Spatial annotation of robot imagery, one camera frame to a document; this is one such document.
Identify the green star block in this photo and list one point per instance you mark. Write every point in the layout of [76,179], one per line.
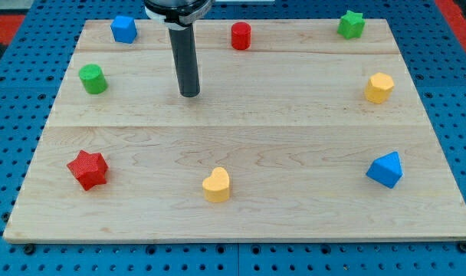
[351,25]

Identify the yellow heart block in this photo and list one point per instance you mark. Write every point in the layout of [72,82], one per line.
[216,187]

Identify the red star block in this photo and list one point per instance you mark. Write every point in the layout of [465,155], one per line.
[89,169]

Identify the red cylinder block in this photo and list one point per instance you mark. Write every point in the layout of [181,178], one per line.
[241,35]

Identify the black robot arm flange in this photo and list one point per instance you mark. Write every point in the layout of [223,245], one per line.
[177,14]

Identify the yellow hexagon block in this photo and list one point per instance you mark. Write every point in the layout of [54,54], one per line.
[379,88]

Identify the green cylinder block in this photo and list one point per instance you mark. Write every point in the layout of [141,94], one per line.
[92,78]

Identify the blue triangle block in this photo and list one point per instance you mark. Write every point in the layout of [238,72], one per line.
[386,170]

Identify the wooden board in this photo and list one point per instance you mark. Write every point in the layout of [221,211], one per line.
[287,119]

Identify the blue cube block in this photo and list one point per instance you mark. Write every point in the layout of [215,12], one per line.
[124,29]

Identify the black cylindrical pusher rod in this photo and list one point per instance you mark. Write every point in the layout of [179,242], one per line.
[185,59]

